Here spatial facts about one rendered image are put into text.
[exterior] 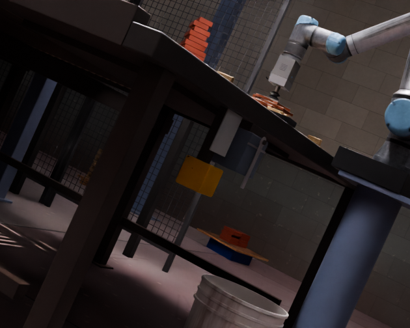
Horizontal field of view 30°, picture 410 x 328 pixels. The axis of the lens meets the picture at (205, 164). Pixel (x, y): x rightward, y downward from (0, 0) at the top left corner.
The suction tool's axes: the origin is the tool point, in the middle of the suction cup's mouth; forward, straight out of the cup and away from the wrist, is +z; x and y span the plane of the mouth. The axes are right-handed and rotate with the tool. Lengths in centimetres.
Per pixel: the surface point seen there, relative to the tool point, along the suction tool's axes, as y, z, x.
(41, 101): -111, 40, -162
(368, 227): -3, 28, 50
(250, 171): 53, 28, 20
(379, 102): -477, -89, -54
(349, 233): -3, 33, 45
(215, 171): 73, 32, 17
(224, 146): 68, 25, 15
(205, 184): 75, 36, 17
